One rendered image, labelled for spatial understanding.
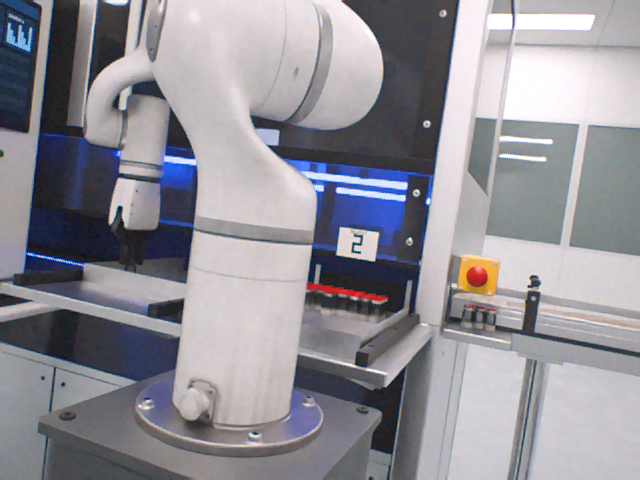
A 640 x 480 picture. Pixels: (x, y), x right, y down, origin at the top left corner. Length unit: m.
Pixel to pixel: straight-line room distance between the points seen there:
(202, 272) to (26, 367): 1.22
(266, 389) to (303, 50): 0.31
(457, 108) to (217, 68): 0.72
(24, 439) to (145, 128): 0.98
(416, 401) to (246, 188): 0.77
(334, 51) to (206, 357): 0.31
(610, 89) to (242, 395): 5.57
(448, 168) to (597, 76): 4.87
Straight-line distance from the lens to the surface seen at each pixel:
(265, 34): 0.51
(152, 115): 1.13
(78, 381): 1.58
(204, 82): 0.48
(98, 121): 1.10
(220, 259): 0.51
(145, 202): 1.14
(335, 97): 0.54
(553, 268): 5.72
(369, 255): 1.14
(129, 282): 1.09
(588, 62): 5.97
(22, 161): 1.54
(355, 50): 0.55
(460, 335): 1.13
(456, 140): 1.13
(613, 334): 1.24
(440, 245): 1.11
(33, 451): 1.74
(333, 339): 0.78
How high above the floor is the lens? 1.08
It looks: 3 degrees down
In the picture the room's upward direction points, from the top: 8 degrees clockwise
